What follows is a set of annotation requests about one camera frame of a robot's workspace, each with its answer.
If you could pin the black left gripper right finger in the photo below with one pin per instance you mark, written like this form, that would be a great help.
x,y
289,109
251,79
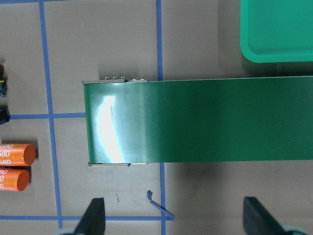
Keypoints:
x,y
257,219

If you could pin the green plastic tray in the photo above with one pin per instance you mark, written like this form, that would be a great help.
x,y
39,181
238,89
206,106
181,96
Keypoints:
x,y
274,31

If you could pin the yellow push button switch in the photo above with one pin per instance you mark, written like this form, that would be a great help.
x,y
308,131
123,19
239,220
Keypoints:
x,y
3,86

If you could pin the green push button switch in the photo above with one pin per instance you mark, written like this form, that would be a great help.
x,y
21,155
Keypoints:
x,y
4,116

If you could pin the orange cylinder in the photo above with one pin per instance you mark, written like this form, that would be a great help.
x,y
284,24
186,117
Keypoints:
x,y
17,154
14,179

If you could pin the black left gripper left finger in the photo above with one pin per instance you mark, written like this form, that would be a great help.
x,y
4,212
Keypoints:
x,y
93,220

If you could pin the green conveyor belt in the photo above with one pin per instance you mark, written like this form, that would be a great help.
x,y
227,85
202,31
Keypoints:
x,y
195,121

